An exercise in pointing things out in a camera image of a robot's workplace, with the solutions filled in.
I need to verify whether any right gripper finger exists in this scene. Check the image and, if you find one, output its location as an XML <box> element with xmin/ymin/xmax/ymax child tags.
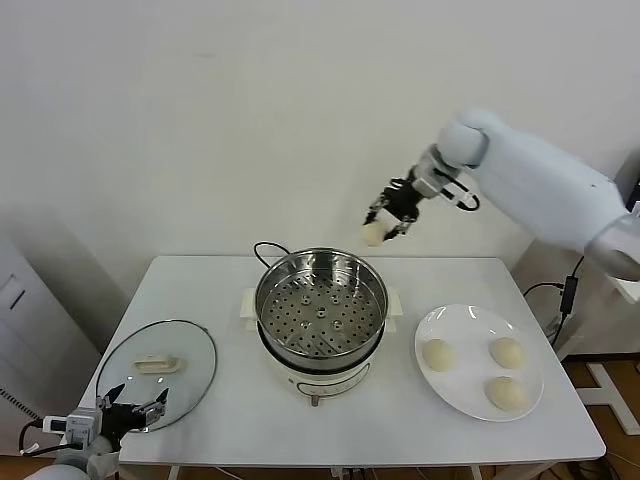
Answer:
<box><xmin>383</xmin><ymin>212</ymin><xmax>420</xmax><ymax>242</ymax></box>
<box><xmin>362</xmin><ymin>187</ymin><xmax>396</xmax><ymax>225</ymax></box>

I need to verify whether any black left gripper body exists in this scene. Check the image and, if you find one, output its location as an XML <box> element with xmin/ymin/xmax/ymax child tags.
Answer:
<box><xmin>99</xmin><ymin>402</ymin><xmax>152</xmax><ymax>450</ymax></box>

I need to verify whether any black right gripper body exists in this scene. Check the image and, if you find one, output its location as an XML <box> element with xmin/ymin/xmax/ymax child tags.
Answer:
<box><xmin>382</xmin><ymin>167</ymin><xmax>426</xmax><ymax>219</ymax></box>

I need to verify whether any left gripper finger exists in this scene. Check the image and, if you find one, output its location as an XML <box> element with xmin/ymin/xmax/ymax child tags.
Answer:
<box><xmin>131</xmin><ymin>387</ymin><xmax>170</xmax><ymax>430</ymax></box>
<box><xmin>97</xmin><ymin>382</ymin><xmax>127</xmax><ymax>412</ymax></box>

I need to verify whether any cream steamed baozi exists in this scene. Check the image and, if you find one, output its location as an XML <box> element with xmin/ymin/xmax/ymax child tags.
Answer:
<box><xmin>422</xmin><ymin>338</ymin><xmax>457</xmax><ymax>374</ymax></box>
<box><xmin>360</xmin><ymin>221</ymin><xmax>389</xmax><ymax>248</ymax></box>
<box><xmin>489</xmin><ymin>336</ymin><xmax>526</xmax><ymax>370</ymax></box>
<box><xmin>485</xmin><ymin>375</ymin><xmax>530</xmax><ymax>412</ymax></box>

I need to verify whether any glass lid with white handle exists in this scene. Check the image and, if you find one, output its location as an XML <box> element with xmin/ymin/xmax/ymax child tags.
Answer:
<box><xmin>95</xmin><ymin>319</ymin><xmax>219</xmax><ymax>432</ymax></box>

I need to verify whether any steel perforated steamer basket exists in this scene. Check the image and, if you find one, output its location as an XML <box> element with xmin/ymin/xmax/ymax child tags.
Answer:
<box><xmin>241</xmin><ymin>247</ymin><xmax>404</xmax><ymax>365</ymax></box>

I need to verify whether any white floor-standing cabinet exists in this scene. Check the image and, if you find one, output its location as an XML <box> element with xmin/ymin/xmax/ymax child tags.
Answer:
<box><xmin>0</xmin><ymin>219</ymin><xmax>109</xmax><ymax>446</ymax></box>

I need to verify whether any white round plate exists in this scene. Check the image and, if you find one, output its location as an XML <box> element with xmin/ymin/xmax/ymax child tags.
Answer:
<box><xmin>413</xmin><ymin>303</ymin><xmax>546</xmax><ymax>422</ymax></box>

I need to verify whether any white electric cooker base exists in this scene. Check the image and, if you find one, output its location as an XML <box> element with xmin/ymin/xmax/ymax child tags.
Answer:
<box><xmin>243</xmin><ymin>314</ymin><xmax>401</xmax><ymax>409</ymax></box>

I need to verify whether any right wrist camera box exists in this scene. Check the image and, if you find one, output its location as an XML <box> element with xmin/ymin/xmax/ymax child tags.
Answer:
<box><xmin>415</xmin><ymin>169</ymin><xmax>451</xmax><ymax>199</ymax></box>

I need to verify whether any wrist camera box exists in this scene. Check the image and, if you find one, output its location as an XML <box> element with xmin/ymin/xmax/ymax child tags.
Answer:
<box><xmin>42</xmin><ymin>407</ymin><xmax>109</xmax><ymax>444</ymax></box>
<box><xmin>415</xmin><ymin>169</ymin><xmax>451</xmax><ymax>199</ymax></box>

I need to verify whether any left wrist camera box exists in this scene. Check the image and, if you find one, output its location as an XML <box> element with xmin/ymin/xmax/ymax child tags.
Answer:
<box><xmin>42</xmin><ymin>407</ymin><xmax>109</xmax><ymax>444</ymax></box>

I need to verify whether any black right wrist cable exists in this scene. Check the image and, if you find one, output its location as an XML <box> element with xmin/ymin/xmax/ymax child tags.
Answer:
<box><xmin>439</xmin><ymin>172</ymin><xmax>481</xmax><ymax>211</ymax></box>

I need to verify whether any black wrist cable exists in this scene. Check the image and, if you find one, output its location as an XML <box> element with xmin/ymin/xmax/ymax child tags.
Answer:
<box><xmin>18</xmin><ymin>418</ymin><xmax>71</xmax><ymax>457</ymax></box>
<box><xmin>439</xmin><ymin>172</ymin><xmax>481</xmax><ymax>211</ymax></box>

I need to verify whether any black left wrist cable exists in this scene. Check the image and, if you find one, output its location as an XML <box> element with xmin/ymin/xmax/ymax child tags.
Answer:
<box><xmin>18</xmin><ymin>418</ymin><xmax>71</xmax><ymax>457</ymax></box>

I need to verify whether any black cooker power cord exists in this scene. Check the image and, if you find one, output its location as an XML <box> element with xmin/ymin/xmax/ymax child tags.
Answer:
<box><xmin>253</xmin><ymin>241</ymin><xmax>294</xmax><ymax>274</ymax></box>

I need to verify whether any black inline cable adapter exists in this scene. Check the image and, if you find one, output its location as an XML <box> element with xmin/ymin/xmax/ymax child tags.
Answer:
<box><xmin>560</xmin><ymin>276</ymin><xmax>580</xmax><ymax>316</ymax></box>

